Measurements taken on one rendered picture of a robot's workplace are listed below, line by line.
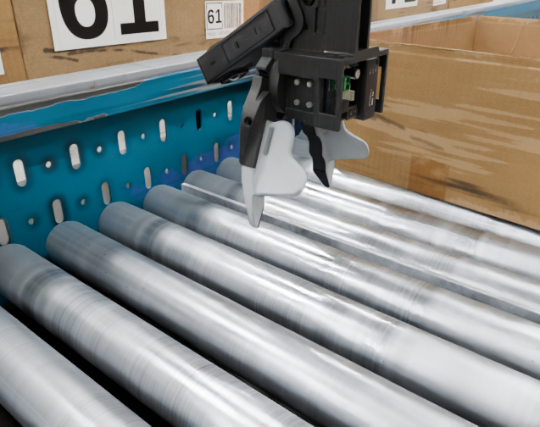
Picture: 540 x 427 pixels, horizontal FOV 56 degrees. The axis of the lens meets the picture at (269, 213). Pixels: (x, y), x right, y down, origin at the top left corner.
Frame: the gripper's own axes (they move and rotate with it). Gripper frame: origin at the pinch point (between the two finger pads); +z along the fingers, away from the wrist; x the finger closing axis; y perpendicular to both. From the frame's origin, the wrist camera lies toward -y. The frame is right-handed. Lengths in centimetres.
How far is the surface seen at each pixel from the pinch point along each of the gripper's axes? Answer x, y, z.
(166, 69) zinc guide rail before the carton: 6.0, -23.1, -8.2
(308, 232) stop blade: 4.8, -0.7, 6.1
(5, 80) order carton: -10.7, -28.9, -8.9
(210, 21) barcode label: 19.3, -28.6, -12.3
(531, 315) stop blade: 4.8, 21.7, 6.2
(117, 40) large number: 3.4, -28.6, -11.4
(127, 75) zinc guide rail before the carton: 0.3, -23.1, -8.4
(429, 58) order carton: 20.3, 3.8, -10.4
